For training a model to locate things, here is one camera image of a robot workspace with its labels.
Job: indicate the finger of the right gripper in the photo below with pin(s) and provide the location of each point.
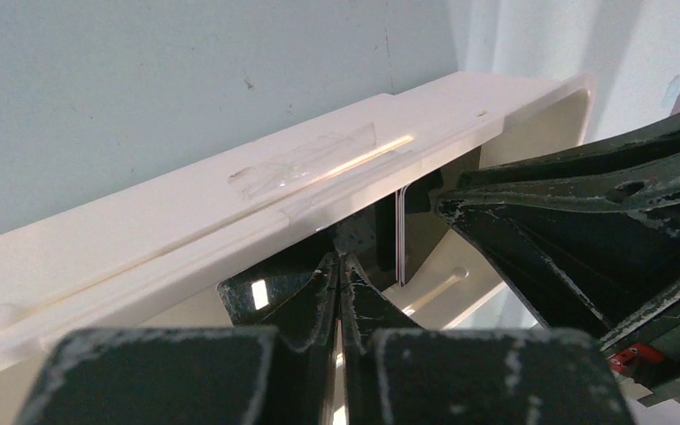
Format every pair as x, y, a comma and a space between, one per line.
635, 171

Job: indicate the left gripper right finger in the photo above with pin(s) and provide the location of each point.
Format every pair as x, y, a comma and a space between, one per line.
397, 372

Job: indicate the white plastic tray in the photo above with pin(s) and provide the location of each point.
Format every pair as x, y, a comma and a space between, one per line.
152, 253

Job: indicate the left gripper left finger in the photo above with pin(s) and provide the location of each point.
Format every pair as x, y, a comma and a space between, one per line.
277, 368

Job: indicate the black credit cards stack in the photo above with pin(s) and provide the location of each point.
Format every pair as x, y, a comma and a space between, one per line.
372, 235

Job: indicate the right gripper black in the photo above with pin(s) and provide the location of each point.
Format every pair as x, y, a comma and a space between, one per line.
613, 275

